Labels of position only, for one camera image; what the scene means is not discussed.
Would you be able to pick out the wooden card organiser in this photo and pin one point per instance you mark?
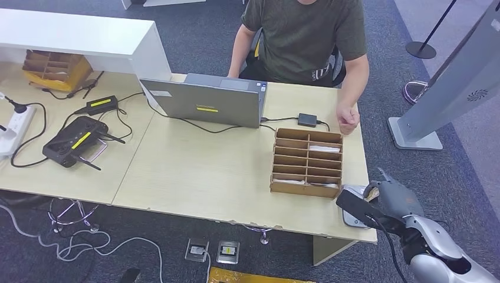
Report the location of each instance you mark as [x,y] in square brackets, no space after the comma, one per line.
[291,191]

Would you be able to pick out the grey card reader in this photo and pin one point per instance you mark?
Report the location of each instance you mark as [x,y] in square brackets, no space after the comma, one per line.
[351,223]

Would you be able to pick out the person's right forearm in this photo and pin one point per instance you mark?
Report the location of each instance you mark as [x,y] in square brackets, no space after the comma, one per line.
[239,58]

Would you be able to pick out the person's left hand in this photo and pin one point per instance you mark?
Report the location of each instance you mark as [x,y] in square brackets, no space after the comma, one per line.
[347,119]

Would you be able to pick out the person's left forearm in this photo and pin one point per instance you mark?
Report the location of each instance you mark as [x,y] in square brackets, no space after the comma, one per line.
[357,82]

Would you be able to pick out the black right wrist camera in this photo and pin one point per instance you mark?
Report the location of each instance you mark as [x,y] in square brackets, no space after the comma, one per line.
[353,207]

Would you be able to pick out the small wooden organiser box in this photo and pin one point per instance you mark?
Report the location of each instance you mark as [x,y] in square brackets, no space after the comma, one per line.
[51,64]

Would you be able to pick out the person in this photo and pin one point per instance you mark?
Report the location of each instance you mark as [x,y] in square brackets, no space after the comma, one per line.
[301,39]

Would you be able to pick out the white power strip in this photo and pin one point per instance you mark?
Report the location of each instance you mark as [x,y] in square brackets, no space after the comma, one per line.
[17,125]

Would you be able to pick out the chrome table foot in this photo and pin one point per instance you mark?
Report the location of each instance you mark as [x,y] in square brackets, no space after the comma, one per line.
[265,236]

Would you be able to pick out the yellow box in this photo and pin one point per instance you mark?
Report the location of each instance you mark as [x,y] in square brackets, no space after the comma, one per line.
[78,76]

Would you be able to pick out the white board furniture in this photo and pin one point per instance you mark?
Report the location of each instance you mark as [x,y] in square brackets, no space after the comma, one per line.
[164,2]

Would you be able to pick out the black stanchion post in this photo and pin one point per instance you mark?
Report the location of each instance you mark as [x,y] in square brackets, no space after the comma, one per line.
[421,50]

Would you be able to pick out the black adapter yellow label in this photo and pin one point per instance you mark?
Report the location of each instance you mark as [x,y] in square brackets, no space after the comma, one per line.
[101,103]

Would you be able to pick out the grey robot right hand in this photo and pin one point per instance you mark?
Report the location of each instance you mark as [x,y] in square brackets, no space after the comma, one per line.
[398,201]

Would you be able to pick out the beige table leg panel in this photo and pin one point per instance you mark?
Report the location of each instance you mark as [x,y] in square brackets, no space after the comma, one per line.
[328,252]

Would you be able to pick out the small black adapter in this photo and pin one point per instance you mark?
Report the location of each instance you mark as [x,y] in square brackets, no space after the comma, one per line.
[308,120]

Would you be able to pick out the grey laptop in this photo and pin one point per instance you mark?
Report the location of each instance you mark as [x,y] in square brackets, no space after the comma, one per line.
[203,101]

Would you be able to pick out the grey kiosk stand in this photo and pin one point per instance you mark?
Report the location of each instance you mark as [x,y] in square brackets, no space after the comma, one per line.
[461,86]

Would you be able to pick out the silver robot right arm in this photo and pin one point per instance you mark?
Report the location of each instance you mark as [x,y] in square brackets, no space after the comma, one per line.
[433,234]

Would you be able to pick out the steel floor socket yellow label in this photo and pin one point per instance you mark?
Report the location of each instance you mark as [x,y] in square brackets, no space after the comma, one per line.
[228,252]

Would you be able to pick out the black floor object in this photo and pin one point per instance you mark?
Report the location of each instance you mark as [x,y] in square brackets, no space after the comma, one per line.
[131,276]

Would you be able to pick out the white room key card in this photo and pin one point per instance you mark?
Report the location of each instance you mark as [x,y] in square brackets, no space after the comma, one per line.
[324,185]

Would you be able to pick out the white counter shelf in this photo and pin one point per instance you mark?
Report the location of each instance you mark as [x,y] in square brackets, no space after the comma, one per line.
[78,35]

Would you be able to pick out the white plug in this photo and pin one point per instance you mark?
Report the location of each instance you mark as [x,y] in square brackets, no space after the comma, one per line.
[6,133]

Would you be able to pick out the black router with antennas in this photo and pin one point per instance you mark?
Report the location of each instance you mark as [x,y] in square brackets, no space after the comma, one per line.
[72,136]

